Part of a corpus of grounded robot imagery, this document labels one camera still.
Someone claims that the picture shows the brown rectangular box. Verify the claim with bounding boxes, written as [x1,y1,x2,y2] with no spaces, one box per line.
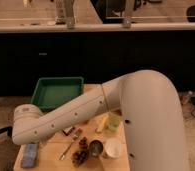
[62,126,75,136]

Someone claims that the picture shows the black chair part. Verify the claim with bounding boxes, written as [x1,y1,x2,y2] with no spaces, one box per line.
[0,126,13,137]

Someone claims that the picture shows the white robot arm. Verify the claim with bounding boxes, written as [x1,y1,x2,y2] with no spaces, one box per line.
[12,70,190,171]

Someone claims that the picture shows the yellow banana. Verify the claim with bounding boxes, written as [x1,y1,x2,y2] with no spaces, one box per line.
[96,115,108,133]

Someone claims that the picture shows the green plastic cup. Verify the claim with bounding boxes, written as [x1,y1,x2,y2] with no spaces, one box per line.
[107,113,121,131]

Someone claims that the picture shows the green plastic tray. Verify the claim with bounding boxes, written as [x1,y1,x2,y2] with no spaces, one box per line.
[31,77,84,111]

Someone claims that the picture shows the bunch of dark grapes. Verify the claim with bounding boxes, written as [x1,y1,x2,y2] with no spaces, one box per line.
[72,137,89,167]

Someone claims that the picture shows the white paper cup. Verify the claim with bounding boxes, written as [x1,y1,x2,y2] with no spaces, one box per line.
[103,138,122,159]

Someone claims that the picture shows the dark metal can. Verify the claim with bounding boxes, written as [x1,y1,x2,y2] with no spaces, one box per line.
[89,140,103,157]

